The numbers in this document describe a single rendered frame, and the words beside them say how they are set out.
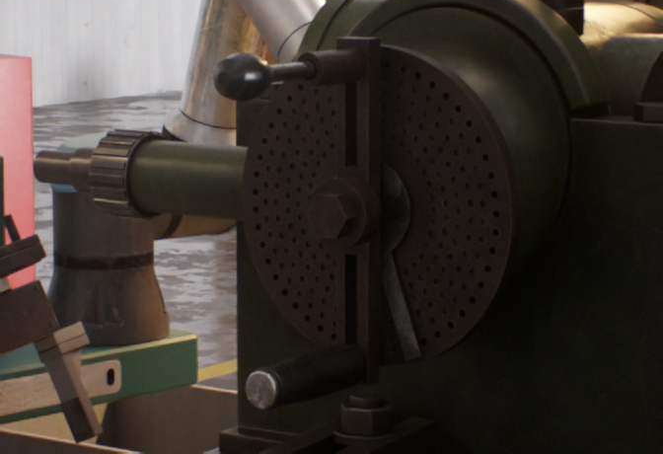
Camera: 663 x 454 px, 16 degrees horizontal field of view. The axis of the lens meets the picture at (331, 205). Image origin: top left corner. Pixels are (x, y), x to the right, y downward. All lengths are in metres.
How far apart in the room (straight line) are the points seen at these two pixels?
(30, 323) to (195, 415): 1.71
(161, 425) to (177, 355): 1.16
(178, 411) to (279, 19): 1.56
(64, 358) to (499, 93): 0.86
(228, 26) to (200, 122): 0.12
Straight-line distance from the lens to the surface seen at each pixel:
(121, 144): 1.47
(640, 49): 1.42
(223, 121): 2.67
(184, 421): 3.80
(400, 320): 1.32
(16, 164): 5.79
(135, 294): 2.63
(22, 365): 2.53
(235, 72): 1.20
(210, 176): 1.42
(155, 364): 2.65
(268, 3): 2.34
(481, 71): 1.35
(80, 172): 1.49
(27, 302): 2.09
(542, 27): 1.36
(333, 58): 1.27
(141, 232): 2.64
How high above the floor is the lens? 1.36
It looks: 8 degrees down
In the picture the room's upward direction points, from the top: straight up
